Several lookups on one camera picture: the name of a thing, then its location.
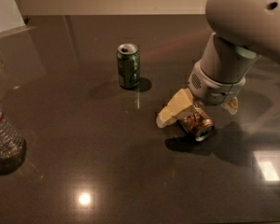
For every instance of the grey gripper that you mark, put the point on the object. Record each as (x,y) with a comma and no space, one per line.
(215,88)

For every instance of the orange soda can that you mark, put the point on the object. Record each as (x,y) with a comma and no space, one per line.
(199,125)

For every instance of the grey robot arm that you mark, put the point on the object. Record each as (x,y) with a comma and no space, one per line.
(243,31)

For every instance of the green soda can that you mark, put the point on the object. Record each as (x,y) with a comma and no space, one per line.
(128,57)

